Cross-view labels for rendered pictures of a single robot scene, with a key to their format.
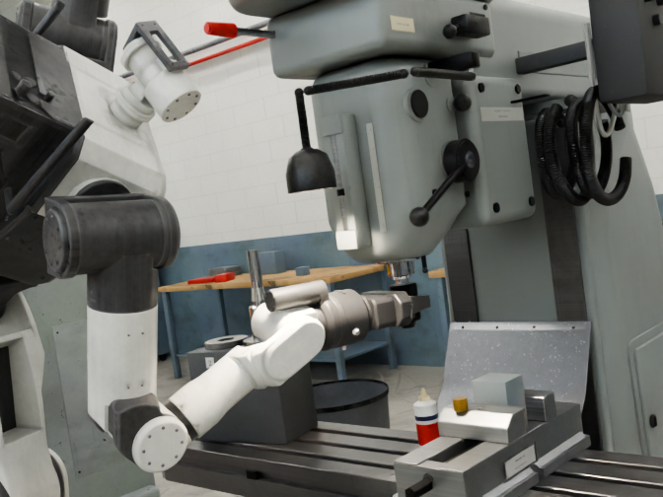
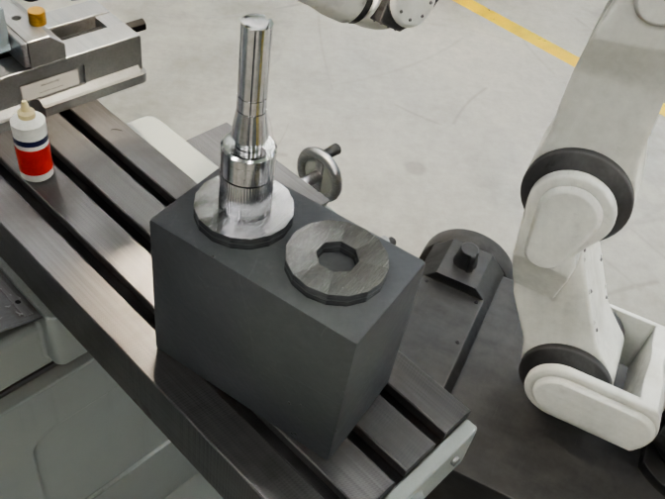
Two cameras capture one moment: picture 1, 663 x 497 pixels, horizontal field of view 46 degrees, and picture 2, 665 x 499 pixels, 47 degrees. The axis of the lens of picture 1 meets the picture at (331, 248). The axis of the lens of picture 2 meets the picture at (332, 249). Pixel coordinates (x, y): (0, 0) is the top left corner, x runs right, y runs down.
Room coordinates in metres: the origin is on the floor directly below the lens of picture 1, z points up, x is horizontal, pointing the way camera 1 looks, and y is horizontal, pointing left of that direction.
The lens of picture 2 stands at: (2.10, 0.20, 1.63)
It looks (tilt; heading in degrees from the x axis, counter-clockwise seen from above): 45 degrees down; 175
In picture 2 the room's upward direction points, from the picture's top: 11 degrees clockwise
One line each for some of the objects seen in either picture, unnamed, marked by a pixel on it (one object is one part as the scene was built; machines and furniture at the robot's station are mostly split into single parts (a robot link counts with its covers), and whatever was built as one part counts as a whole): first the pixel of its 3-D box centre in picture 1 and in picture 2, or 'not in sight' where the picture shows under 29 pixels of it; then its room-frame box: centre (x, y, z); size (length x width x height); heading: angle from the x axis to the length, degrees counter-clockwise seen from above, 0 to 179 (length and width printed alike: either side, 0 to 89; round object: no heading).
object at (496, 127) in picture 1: (450, 158); not in sight; (1.47, -0.24, 1.47); 0.24 x 0.19 x 0.26; 48
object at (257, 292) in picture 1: (256, 277); (252, 86); (1.59, 0.16, 1.29); 0.03 x 0.03 x 0.11
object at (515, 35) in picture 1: (514, 63); not in sight; (1.70, -0.44, 1.66); 0.80 x 0.23 x 0.20; 138
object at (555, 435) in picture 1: (493, 438); (7, 58); (1.20, -0.21, 1.02); 0.35 x 0.15 x 0.11; 136
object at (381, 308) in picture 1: (362, 315); not in sight; (1.28, -0.03, 1.23); 0.13 x 0.12 x 0.10; 33
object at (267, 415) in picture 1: (252, 386); (280, 303); (1.62, 0.20, 1.07); 0.22 x 0.12 x 0.20; 60
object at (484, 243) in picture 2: not in sight; (465, 272); (0.98, 0.58, 0.50); 0.20 x 0.05 x 0.20; 67
